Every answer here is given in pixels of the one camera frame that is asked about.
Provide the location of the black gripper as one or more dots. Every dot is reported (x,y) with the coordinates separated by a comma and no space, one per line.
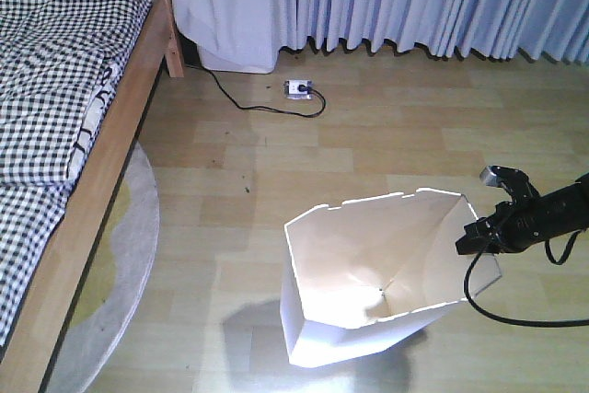
(498,232)

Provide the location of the white trash bin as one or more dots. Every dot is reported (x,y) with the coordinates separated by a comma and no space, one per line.
(366,274)

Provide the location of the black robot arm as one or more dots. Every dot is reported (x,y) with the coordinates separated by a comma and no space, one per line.
(529,218)

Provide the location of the grey pleated curtain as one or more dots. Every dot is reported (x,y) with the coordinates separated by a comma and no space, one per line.
(497,29)

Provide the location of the floor power socket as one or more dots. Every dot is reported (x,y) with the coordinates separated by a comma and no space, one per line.
(297,89)

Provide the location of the white sheer curtain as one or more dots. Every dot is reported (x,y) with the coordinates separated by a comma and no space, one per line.
(232,35)

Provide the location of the grey round rug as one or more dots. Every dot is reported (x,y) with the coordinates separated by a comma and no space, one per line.
(114,280)

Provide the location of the black white checkered blanket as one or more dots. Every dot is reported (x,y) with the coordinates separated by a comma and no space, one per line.
(61,63)

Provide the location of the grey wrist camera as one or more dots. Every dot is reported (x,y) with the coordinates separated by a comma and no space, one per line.
(489,176)

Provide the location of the wooden bed frame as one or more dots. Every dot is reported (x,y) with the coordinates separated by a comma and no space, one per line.
(46,311)

